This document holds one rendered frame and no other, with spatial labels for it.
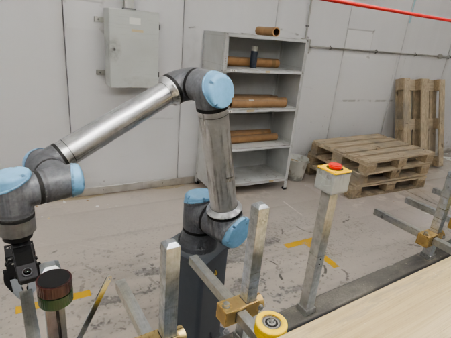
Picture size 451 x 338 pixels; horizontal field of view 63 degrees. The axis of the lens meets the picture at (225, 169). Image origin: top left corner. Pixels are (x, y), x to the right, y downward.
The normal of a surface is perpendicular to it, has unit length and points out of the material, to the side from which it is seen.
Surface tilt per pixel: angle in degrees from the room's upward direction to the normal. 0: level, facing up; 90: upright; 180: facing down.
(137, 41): 90
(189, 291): 90
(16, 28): 90
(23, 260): 29
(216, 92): 82
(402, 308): 0
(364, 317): 0
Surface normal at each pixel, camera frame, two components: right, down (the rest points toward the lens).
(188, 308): -0.54, 0.25
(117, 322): 0.08, -0.93
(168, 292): 0.53, 0.34
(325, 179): -0.84, 0.12
